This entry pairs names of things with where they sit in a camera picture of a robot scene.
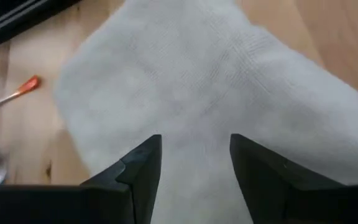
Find black aluminium rig frame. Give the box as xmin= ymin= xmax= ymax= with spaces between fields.
xmin=0 ymin=0 xmax=81 ymax=55

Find white waffle-weave towel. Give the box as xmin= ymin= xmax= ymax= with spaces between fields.
xmin=53 ymin=0 xmax=358 ymax=224

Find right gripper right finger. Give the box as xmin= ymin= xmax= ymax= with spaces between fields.
xmin=229 ymin=133 xmax=345 ymax=224

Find orange-handled spoon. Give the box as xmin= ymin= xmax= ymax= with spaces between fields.
xmin=0 ymin=75 xmax=42 ymax=119

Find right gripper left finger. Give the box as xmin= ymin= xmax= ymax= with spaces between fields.
xmin=80 ymin=134 xmax=163 ymax=224

